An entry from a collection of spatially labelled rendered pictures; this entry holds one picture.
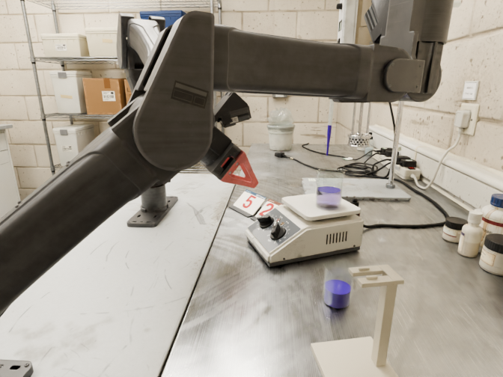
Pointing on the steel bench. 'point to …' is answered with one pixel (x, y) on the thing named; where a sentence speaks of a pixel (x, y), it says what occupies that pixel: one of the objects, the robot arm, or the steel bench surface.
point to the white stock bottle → (492, 218)
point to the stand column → (395, 145)
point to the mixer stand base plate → (362, 189)
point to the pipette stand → (343, 350)
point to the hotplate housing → (313, 238)
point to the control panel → (271, 230)
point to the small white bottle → (471, 235)
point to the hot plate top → (304, 202)
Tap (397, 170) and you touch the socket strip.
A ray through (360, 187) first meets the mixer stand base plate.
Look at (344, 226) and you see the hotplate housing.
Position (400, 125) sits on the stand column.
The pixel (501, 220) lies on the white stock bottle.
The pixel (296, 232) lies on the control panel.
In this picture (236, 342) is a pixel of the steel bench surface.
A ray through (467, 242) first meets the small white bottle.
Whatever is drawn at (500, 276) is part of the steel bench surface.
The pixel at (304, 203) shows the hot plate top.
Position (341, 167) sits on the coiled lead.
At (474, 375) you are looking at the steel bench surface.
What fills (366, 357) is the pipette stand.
